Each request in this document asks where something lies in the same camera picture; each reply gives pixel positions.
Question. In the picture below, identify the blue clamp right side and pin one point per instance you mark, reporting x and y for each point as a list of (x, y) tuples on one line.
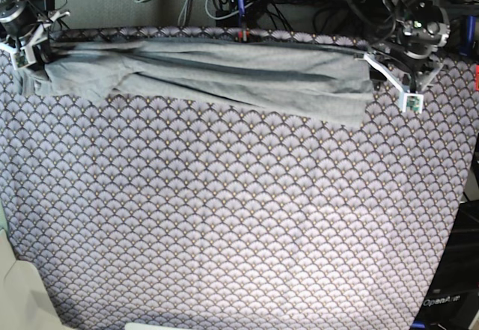
[(467, 34)]

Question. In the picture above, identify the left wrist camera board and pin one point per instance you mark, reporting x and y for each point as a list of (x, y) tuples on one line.
[(411, 102)]

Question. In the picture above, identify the black OpenArm box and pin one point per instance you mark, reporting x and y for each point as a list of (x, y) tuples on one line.
[(452, 299)]

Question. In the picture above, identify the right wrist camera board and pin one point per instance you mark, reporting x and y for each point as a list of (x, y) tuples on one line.
[(21, 60)]

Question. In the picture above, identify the white panel bottom left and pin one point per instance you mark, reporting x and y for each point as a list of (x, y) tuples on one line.
[(25, 303)]

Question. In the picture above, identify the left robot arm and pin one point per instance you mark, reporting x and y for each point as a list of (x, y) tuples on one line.
[(412, 32)]

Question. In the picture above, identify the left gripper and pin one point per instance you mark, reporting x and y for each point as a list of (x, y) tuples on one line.
[(411, 76)]

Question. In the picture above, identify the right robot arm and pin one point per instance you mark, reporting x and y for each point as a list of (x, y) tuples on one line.
[(39, 8)]

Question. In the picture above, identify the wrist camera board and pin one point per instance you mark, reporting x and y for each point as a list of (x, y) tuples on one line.
[(21, 60), (411, 102)]

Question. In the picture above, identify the purple fan-pattern tablecloth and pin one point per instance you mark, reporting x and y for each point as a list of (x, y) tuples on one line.
[(204, 216)]

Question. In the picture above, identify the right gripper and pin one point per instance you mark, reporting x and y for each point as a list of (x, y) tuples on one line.
[(25, 34)]

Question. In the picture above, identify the orange clamp right edge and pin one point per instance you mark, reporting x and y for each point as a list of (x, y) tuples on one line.
[(477, 78)]

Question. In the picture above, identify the blue orange table clamp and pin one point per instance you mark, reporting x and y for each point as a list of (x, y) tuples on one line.
[(243, 33)]

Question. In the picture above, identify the light grey T-shirt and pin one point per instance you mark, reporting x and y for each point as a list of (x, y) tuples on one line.
[(329, 83)]

